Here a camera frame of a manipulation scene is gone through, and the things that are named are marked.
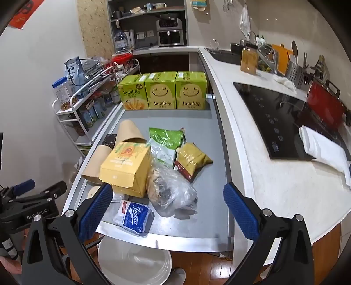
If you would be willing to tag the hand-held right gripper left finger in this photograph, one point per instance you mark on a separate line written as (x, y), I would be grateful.
(93, 212)

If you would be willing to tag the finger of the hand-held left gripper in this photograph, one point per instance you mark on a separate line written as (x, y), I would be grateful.
(52, 189)
(24, 185)

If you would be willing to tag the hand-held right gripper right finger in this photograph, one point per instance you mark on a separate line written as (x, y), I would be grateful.
(241, 213)

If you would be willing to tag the blue white tissue packet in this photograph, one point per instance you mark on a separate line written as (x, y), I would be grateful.
(134, 219)

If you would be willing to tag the white round bowl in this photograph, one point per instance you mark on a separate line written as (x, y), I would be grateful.
(131, 260)

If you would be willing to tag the green snack bag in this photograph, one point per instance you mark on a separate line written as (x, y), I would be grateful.
(167, 139)

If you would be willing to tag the person's left hand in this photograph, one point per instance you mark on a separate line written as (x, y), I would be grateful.
(9, 266)

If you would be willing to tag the grey metal table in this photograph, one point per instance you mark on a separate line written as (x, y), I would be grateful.
(203, 208)

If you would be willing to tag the short brown paper cup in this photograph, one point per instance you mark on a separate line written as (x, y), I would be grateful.
(93, 164)

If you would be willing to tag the yellow cardboard box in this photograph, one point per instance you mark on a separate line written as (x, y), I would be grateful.
(124, 167)

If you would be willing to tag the gold and red snack bag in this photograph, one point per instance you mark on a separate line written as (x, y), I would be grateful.
(192, 160)

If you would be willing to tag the clear crumpled plastic bag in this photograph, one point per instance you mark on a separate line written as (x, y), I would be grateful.
(170, 189)

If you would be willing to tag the plastic jar with blue lid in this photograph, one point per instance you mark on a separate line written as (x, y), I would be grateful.
(62, 94)

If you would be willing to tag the black induction cooktop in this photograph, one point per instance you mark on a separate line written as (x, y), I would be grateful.
(274, 120)

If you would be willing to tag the folded white towel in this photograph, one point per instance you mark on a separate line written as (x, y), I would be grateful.
(323, 148)

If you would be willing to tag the blue foil bag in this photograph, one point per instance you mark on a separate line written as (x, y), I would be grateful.
(74, 71)

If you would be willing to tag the green snack box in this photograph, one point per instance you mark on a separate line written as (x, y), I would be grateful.
(192, 90)
(160, 91)
(133, 91)

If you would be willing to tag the red cooking pot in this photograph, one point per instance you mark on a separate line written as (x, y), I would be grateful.
(325, 105)

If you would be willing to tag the crumpled white cloth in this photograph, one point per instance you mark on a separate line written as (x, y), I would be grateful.
(285, 82)

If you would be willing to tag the red plastic basket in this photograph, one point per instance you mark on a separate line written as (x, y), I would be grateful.
(122, 58)

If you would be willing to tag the perforated metal utensil holder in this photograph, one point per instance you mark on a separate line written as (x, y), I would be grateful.
(294, 72)

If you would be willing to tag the small wooden cutting board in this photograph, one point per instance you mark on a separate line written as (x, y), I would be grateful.
(249, 61)

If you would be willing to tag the orange cutting board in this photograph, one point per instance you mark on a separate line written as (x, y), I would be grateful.
(283, 57)

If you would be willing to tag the large clear water bottle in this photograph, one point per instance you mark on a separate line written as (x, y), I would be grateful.
(121, 41)

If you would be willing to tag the chrome sink faucet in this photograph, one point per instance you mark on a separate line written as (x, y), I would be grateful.
(252, 35)

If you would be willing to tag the silver countertop oven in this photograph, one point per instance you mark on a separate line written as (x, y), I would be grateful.
(170, 34)

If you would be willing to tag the hanging clear plastic bag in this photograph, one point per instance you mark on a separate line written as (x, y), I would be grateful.
(245, 19)

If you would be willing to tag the red wall poster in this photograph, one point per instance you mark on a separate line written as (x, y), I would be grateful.
(24, 12)

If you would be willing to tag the grey wall shelf unit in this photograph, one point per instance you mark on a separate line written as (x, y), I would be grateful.
(145, 26)

